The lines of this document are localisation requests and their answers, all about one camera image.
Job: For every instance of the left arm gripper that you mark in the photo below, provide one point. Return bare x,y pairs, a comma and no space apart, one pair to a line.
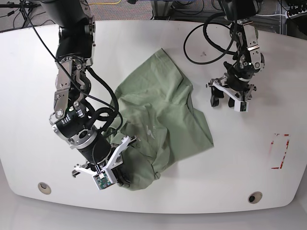
234,84

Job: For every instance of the black tripod legs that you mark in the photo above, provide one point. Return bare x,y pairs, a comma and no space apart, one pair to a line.
15,8

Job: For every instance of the left table cable grommet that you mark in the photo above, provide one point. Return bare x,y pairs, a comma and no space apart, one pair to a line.
44,188

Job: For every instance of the table cable grommet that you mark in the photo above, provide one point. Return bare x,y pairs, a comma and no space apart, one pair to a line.
255,197
44,188

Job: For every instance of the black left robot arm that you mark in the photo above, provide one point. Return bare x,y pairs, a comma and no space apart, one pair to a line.
248,59

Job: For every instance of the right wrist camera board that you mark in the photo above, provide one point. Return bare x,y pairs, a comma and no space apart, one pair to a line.
102,183

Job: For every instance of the white power strip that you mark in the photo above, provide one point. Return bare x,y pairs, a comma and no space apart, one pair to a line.
296,11

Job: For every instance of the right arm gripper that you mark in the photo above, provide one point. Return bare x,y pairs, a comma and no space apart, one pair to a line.
104,157

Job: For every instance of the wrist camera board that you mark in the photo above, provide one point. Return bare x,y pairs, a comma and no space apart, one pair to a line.
102,183
243,106

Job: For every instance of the green polo shirt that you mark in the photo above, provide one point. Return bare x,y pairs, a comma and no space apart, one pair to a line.
156,106

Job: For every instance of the right table cable grommet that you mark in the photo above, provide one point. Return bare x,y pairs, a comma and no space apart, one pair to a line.
255,197

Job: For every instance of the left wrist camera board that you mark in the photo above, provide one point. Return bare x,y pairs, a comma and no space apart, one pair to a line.
243,106

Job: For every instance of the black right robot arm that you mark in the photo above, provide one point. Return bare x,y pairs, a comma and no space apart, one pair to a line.
74,119

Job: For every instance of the red tape rectangle marker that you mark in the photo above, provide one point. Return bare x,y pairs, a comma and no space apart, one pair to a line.
278,149

